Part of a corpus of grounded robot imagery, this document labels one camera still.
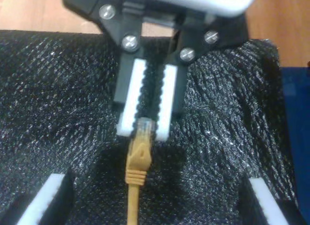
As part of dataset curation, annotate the black bubble mat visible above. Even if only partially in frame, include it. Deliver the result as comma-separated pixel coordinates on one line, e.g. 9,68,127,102
0,30,298,225

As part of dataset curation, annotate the yellow network cable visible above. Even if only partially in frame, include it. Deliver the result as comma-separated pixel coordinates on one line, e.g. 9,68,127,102
124,117,155,225

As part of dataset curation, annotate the blue rack base board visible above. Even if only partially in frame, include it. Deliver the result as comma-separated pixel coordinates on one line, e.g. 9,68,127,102
278,66,310,225

